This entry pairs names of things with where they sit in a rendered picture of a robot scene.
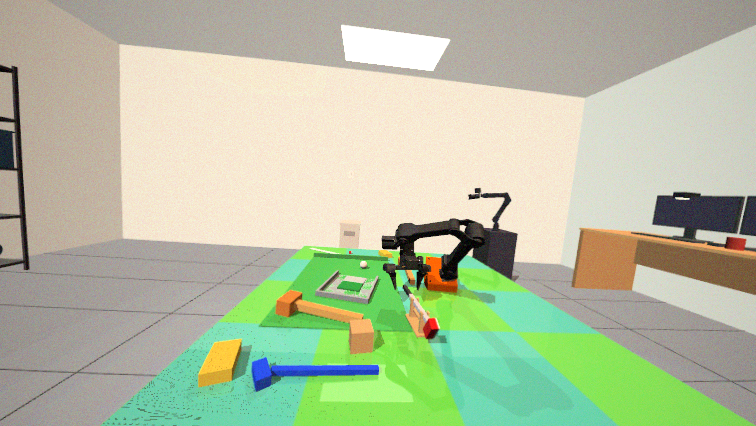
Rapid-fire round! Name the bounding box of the orange mallet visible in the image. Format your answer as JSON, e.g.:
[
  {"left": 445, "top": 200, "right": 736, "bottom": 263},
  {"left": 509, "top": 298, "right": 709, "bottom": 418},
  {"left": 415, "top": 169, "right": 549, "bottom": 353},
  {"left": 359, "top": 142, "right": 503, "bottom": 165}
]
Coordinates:
[
  {"left": 398, "top": 257, "right": 415, "bottom": 285},
  {"left": 276, "top": 290, "right": 364, "bottom": 324}
]

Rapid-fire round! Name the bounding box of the green putting mat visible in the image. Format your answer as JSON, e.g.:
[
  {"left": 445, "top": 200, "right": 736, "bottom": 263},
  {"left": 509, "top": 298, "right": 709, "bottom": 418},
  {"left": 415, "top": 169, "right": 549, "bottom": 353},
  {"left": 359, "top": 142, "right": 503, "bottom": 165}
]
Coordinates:
[{"left": 259, "top": 257, "right": 413, "bottom": 333}]

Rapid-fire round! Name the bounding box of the blue putter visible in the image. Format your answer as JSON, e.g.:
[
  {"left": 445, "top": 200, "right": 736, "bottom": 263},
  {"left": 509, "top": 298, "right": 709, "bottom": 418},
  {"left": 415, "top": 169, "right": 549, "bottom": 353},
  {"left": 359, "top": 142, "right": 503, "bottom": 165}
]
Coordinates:
[{"left": 251, "top": 358, "right": 379, "bottom": 392}]

